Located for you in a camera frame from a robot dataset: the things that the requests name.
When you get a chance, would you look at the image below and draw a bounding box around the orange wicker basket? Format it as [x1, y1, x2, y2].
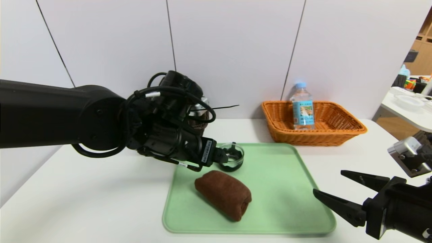
[262, 101, 368, 147]

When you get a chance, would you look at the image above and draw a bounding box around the black sleeved left arm cable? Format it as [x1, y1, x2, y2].
[127, 86, 216, 124]

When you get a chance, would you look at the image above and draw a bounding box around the small glass cup black base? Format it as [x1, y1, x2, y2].
[219, 142, 245, 172]

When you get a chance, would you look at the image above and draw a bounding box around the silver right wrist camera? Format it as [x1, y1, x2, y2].
[387, 136, 432, 178]

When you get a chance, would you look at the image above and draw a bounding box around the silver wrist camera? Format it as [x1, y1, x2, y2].
[189, 97, 210, 118]
[387, 136, 432, 178]

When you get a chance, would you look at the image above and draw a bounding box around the wooden shelf cabinet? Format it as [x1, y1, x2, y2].
[403, 13, 432, 76]

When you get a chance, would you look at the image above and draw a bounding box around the clear water bottle blue label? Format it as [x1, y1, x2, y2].
[290, 82, 315, 131]

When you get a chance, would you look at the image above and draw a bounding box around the black left camera cable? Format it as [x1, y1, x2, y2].
[148, 72, 168, 88]

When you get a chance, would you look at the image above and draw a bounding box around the brown wooden panel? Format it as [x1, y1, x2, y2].
[373, 108, 419, 142]

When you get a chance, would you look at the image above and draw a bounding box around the thin black zip tie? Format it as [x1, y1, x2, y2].
[202, 105, 239, 111]

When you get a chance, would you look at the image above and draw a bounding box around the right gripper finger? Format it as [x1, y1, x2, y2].
[340, 170, 390, 192]
[313, 188, 372, 227]

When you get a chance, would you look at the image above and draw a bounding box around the dark woven chair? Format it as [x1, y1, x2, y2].
[413, 130, 432, 149]

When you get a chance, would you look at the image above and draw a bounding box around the black mesh container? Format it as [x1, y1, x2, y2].
[391, 75, 406, 89]

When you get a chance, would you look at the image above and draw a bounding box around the dark brown wicker basket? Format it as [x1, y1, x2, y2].
[188, 101, 210, 135]

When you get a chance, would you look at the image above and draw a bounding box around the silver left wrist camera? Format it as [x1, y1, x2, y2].
[189, 97, 210, 118]

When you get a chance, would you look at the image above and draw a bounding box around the white side table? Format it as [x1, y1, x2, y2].
[380, 87, 432, 133]

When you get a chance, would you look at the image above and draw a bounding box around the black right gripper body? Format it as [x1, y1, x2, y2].
[365, 176, 432, 243]

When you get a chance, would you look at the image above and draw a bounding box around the light green plastic tray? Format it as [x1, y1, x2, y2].
[163, 143, 336, 235]

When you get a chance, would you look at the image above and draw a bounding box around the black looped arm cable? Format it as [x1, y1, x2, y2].
[72, 143, 128, 158]

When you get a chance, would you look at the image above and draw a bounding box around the brown towel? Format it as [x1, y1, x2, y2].
[195, 170, 252, 222]

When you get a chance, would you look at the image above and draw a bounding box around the white shallow bowl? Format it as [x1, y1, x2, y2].
[393, 94, 424, 110]

